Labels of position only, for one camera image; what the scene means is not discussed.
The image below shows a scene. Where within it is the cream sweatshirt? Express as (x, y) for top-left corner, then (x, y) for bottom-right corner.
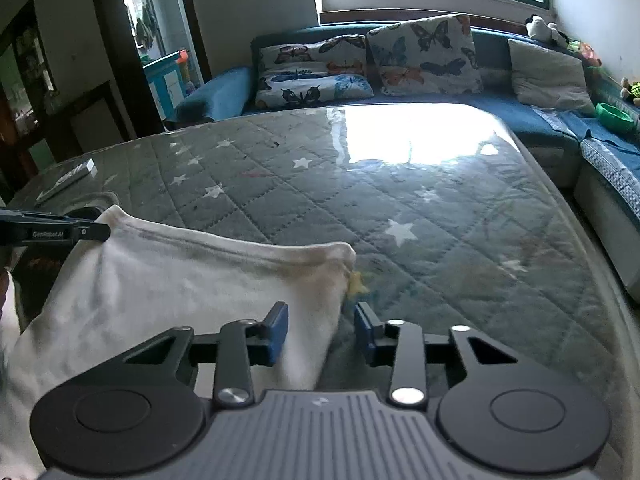
(1, 206), (356, 479)

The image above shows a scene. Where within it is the round black induction cooker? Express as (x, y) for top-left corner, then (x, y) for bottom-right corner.
(62, 205), (105, 221)

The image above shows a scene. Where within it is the grey remote control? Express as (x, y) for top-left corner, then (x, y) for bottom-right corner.
(36, 158), (98, 205)

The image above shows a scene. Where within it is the quilted grey star table cover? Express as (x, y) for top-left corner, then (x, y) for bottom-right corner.
(8, 102), (637, 411)

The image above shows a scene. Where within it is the blue white cabinet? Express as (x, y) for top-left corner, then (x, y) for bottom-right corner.
(143, 49), (189, 120)

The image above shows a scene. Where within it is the small butterfly pillow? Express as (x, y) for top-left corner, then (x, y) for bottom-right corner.
(255, 35), (374, 110)

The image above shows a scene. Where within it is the blue corner sofa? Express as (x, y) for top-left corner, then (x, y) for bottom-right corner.
(171, 14), (639, 295)

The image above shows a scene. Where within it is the large butterfly pillow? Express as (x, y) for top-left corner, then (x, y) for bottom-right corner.
(367, 14), (483, 96)

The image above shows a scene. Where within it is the grey square pillow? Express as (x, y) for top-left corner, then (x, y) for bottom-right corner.
(508, 39), (596, 116)

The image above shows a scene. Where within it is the green plastic bowl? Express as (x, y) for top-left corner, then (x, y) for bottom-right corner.
(596, 103), (634, 134)

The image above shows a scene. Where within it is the panda plush toy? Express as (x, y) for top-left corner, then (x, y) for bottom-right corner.
(525, 15), (570, 49)

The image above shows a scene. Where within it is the small plush toys group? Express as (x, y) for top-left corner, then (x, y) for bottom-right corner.
(620, 78), (640, 107)

